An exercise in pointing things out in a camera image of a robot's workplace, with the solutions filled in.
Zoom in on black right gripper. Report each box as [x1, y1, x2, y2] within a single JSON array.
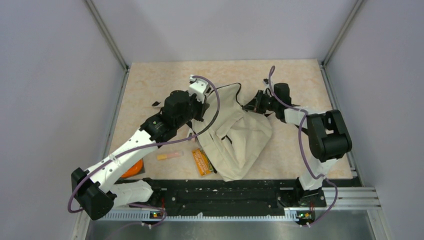
[[242, 90, 279, 115]]

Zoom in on cream canvas backpack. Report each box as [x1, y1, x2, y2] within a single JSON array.
[[192, 83, 273, 182]]

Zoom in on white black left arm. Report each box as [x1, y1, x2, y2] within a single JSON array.
[[70, 90, 209, 220]]

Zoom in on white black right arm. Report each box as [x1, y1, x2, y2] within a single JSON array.
[[243, 83, 353, 207]]

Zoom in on orange green storey treehouse book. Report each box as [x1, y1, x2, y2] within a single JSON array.
[[191, 148, 217, 177]]

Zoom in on yellow pink highlighter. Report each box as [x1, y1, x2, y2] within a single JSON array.
[[156, 151, 184, 161]]

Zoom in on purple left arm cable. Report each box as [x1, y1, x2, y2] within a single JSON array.
[[67, 75, 221, 214]]

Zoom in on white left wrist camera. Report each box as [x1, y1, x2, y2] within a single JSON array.
[[188, 74, 212, 104]]

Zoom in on aluminium frame rail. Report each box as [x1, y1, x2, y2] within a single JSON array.
[[83, 0, 129, 71]]

